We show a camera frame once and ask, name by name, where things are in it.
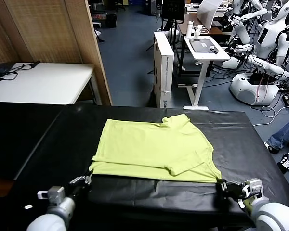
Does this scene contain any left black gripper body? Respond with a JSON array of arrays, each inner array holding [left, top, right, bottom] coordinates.
[[66, 184, 90, 202]]

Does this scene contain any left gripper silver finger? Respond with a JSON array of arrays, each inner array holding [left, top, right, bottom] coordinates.
[[69, 176, 87, 185], [85, 169, 94, 186]]

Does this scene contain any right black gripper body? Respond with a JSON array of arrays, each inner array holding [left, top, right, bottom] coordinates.
[[227, 181, 245, 200]]

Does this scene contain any lime green t-shirt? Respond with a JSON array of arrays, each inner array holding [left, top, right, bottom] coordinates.
[[89, 114, 223, 183]]

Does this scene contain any black plastic table cover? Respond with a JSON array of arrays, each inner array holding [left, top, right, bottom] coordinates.
[[4, 104, 289, 231]]

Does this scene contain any dark sneaker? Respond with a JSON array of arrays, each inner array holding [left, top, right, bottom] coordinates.
[[264, 141, 280, 154]]

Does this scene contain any black white striped sneaker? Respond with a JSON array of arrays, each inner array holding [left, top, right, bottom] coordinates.
[[277, 155, 289, 174]]

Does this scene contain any black side table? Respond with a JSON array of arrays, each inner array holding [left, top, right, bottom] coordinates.
[[0, 101, 68, 181]]

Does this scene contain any white rectangular table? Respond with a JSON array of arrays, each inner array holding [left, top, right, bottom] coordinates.
[[0, 62, 103, 105]]

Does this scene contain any tall white cardboard box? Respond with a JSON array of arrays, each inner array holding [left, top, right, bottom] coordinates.
[[153, 31, 175, 109]]

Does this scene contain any white standing desk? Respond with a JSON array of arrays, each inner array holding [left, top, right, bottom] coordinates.
[[177, 35, 231, 111]]

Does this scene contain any black flat bag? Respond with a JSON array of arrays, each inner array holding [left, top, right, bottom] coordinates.
[[0, 62, 16, 80]]

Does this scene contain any grey closed laptop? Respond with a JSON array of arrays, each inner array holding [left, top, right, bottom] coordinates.
[[189, 39, 218, 52]]

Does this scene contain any white humanoid robot with base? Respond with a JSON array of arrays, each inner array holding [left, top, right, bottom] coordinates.
[[229, 0, 289, 106]]

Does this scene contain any white cup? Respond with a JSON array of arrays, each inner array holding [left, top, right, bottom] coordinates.
[[193, 26, 204, 39]]

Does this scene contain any wooden folding screen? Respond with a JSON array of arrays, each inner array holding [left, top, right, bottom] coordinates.
[[0, 0, 113, 106]]

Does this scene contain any brown wooden desk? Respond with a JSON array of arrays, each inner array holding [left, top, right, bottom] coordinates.
[[177, 12, 234, 36]]

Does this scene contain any white water bottle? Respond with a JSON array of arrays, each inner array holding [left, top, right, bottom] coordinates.
[[185, 20, 194, 39]]

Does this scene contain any black waste bin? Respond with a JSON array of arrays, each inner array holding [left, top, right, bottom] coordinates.
[[107, 13, 118, 28]]

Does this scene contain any white curved panel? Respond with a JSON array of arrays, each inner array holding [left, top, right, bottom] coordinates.
[[197, 0, 223, 30]]

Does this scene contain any black monitor on stand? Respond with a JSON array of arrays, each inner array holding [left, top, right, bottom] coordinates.
[[146, 0, 186, 75]]

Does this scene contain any right grey wrist camera box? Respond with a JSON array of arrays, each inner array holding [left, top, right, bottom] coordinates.
[[242, 178, 264, 197]]

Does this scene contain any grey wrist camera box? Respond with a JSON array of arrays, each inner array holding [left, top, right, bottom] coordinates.
[[242, 178, 264, 197], [37, 186, 66, 200]]

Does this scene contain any left grey wrist camera box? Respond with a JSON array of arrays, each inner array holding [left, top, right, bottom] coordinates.
[[37, 186, 66, 200]]

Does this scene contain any white floor cable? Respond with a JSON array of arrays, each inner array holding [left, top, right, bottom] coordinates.
[[252, 103, 289, 127]]

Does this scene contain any black cable with adapter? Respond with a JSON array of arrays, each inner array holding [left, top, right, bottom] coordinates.
[[0, 60, 41, 82]]

